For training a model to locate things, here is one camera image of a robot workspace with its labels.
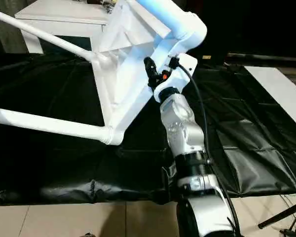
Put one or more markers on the white plastic table top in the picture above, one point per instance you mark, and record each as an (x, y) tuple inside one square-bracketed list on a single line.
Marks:
[(128, 74)]

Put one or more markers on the white plastic table leg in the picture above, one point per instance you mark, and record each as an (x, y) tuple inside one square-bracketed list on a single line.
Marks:
[(39, 32), (167, 17), (51, 124)]

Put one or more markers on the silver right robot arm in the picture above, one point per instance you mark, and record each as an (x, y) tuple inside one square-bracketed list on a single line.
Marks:
[(180, 128)]

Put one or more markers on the small yellow label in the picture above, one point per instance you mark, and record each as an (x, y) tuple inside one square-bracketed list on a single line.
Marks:
[(206, 57)]

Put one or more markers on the white sideboard cabinet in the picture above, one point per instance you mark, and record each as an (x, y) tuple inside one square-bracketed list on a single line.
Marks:
[(64, 14)]

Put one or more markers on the black low cabinet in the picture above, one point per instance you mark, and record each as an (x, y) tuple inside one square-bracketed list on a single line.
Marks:
[(249, 24)]

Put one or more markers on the white flat board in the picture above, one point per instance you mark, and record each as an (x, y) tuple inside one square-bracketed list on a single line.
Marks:
[(281, 89)]

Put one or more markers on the black plastic mat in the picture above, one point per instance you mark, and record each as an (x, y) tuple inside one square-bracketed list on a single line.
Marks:
[(64, 168)]

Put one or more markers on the dark grey curtain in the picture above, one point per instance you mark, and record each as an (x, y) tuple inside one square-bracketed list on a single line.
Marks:
[(5, 42)]

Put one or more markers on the black tripod leg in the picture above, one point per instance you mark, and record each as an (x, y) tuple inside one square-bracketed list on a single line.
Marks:
[(281, 217)]

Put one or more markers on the black tripod base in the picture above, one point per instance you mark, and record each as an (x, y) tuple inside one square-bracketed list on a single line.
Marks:
[(293, 233)]

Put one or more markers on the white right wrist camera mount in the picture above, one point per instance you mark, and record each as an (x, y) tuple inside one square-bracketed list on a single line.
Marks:
[(185, 66)]

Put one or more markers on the dark frame with yellow cards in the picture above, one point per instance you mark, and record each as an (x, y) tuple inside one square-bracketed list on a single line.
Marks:
[(93, 1)]

